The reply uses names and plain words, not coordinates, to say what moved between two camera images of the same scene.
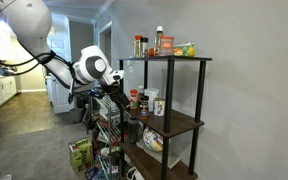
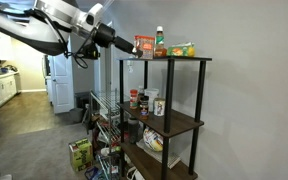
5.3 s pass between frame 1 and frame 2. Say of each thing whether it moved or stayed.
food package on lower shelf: stayed
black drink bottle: stayed
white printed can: stayed
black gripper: moved
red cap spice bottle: stayed
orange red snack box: moved
